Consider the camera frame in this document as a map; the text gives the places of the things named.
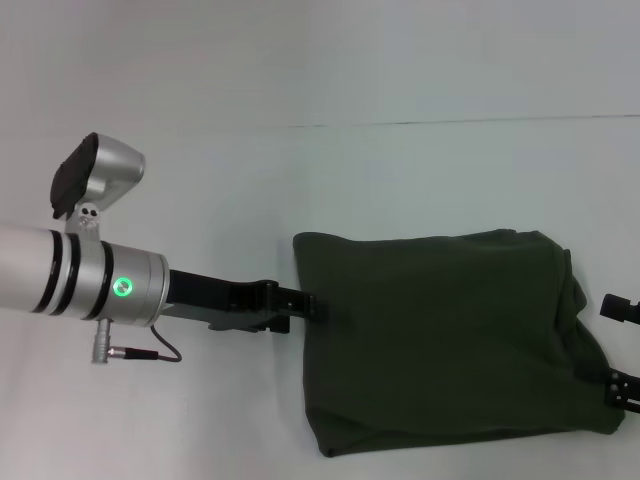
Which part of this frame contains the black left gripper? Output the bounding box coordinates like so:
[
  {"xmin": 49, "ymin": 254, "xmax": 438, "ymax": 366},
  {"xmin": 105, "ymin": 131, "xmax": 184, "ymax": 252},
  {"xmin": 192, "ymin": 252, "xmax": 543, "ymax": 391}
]
[{"xmin": 163, "ymin": 268, "xmax": 330, "ymax": 335}]

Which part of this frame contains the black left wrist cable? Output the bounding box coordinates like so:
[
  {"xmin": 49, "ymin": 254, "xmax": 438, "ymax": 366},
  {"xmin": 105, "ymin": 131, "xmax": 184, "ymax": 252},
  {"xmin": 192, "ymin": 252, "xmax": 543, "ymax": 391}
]
[{"xmin": 110, "ymin": 327, "xmax": 183, "ymax": 363}]

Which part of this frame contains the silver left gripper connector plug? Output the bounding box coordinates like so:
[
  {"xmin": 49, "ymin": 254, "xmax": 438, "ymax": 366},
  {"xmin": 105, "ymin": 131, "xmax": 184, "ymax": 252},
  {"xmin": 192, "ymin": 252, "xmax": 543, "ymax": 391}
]
[{"xmin": 90, "ymin": 319, "xmax": 115, "ymax": 366}]

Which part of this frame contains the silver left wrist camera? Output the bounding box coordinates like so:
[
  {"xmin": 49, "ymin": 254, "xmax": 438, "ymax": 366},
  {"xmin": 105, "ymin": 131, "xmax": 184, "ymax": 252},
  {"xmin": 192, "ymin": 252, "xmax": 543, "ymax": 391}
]
[{"xmin": 49, "ymin": 131, "xmax": 147, "ymax": 236}]

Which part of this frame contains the dark green FREE! t-shirt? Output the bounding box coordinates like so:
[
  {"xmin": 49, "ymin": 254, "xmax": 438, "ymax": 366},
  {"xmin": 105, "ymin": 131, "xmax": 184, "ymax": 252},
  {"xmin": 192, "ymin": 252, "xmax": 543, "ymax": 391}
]
[{"xmin": 292, "ymin": 228, "xmax": 627, "ymax": 444}]

